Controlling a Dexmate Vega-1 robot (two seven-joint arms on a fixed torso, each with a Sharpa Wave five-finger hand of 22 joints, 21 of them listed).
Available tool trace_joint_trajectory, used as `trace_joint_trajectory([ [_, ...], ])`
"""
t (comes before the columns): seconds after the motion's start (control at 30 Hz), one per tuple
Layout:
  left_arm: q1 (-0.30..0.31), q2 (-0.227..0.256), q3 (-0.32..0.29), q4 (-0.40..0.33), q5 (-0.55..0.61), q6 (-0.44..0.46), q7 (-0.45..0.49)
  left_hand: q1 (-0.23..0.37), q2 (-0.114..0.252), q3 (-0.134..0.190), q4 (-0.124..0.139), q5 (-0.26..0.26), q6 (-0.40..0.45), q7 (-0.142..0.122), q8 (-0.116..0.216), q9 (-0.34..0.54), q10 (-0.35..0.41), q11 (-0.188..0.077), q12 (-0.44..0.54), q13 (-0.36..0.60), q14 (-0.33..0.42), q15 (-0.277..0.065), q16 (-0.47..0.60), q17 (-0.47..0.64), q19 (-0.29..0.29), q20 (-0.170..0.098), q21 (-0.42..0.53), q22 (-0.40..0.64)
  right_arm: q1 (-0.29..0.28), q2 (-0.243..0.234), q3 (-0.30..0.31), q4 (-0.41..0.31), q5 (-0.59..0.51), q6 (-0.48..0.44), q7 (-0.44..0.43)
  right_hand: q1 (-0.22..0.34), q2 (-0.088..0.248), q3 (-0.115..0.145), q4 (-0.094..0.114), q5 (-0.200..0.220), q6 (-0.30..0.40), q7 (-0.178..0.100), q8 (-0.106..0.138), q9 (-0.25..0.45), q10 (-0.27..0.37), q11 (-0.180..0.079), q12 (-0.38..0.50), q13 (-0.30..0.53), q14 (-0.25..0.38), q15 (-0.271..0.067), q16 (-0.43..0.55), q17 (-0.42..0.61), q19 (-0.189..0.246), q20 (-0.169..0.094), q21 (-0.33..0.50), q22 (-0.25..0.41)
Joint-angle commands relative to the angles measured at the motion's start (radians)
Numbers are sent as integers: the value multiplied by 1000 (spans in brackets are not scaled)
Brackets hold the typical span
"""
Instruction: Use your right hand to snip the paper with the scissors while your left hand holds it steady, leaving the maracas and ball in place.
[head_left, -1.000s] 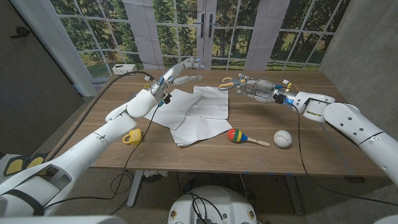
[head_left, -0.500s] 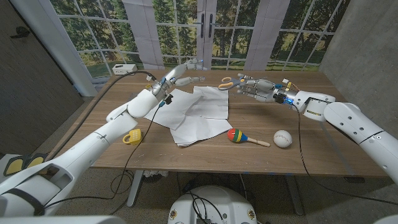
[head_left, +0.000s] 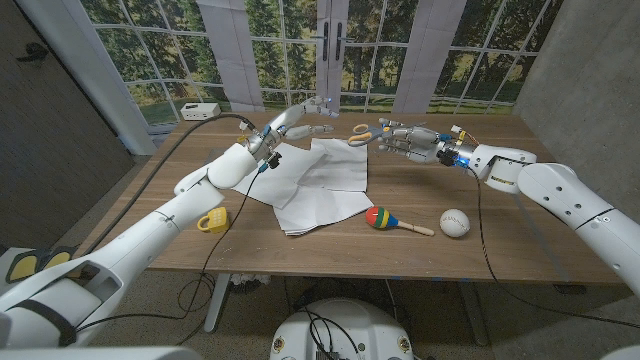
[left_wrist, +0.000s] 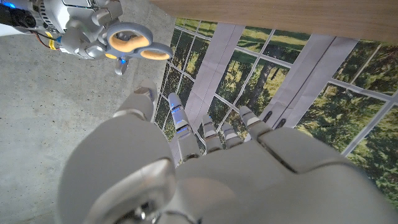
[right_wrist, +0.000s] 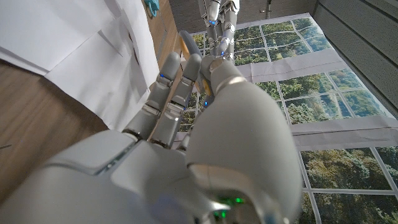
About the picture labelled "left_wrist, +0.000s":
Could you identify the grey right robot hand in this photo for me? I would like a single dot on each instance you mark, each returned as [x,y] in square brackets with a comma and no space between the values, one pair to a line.
[77,18]

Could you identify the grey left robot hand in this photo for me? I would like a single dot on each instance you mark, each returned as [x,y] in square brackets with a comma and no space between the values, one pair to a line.
[248,180]

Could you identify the printed window backdrop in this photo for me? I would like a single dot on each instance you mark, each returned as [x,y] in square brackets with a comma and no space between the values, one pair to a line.
[280,77]

